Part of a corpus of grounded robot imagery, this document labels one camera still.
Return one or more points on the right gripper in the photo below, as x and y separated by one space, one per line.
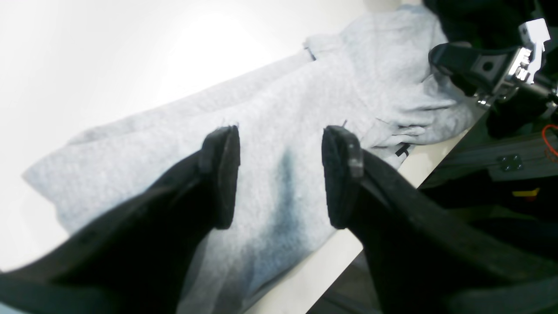
515 77

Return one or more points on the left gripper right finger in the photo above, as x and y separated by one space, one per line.
422 259

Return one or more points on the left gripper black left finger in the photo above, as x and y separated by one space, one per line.
133 259

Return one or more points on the grey t-shirt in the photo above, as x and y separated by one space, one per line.
374 78

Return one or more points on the aluminium table frame rail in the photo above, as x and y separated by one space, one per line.
510 159

